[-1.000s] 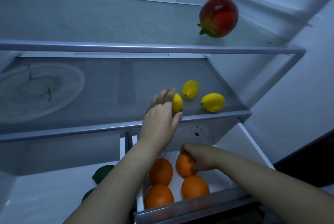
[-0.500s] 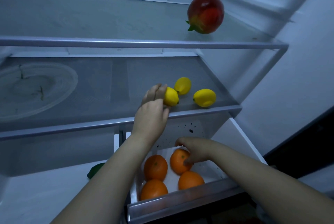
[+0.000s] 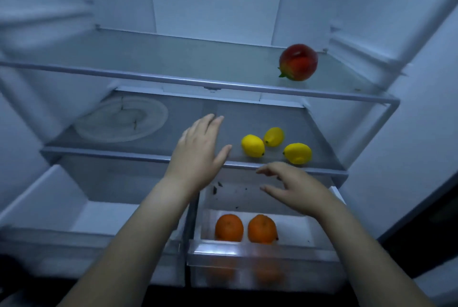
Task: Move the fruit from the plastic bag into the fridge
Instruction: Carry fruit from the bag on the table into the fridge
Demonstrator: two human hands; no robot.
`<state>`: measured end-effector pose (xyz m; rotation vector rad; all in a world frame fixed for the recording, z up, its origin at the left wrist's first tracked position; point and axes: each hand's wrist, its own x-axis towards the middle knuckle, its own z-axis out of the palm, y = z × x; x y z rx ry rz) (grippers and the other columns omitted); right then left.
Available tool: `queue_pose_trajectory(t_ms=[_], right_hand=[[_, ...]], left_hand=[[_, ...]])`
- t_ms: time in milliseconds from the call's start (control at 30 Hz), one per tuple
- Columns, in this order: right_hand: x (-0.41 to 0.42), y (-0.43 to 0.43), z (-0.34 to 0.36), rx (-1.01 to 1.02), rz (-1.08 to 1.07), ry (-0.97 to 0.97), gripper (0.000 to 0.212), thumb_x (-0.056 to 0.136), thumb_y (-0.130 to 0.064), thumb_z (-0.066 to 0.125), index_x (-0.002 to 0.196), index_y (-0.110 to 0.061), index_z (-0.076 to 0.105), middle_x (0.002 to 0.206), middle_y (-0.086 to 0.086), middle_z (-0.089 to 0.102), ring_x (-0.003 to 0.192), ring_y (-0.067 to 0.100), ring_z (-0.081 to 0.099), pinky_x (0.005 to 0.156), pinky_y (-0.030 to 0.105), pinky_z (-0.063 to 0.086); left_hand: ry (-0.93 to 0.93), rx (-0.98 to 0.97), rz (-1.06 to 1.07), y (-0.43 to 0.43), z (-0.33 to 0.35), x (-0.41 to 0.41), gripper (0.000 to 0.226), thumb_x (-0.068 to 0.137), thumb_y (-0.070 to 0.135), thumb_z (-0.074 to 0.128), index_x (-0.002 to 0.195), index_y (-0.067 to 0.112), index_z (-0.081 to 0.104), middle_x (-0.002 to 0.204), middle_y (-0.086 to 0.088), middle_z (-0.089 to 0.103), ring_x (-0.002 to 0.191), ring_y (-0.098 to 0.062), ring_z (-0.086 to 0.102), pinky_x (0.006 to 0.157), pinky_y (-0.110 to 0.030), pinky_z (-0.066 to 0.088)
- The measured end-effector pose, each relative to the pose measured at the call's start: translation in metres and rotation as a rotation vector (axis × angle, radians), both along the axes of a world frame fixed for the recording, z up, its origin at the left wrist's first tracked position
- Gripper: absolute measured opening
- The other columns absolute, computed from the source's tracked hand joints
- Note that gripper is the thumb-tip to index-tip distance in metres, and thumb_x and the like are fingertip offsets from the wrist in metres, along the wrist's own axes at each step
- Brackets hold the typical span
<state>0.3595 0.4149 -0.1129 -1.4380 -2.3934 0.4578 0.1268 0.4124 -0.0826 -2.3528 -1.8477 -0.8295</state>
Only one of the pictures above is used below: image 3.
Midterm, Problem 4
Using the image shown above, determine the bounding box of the yellow lemon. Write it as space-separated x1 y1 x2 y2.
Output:
282 143 312 165
263 127 285 148
240 134 266 158

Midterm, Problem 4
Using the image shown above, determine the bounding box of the small red fruit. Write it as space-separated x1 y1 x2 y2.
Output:
278 44 319 82

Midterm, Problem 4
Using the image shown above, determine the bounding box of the black refrigerator body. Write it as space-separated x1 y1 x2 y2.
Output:
0 0 458 307

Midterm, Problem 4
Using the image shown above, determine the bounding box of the person's right hand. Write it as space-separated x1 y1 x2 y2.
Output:
256 161 339 218

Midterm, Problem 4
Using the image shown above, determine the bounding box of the glass refrigerator shelf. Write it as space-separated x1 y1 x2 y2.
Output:
40 87 350 179
0 28 401 105

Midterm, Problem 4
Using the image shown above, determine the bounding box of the person's right forearm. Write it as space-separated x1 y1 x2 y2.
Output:
314 199 436 307

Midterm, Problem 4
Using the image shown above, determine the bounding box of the crisper drawer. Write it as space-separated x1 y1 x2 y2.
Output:
0 164 190 288
186 174 348 294

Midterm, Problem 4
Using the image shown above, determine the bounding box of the person's left hand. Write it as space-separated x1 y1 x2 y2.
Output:
163 113 232 196

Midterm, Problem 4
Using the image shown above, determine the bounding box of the person's left forearm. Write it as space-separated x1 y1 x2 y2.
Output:
57 178 199 307

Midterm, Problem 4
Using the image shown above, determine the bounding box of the clear round plate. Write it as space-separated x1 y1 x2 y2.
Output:
73 95 169 143

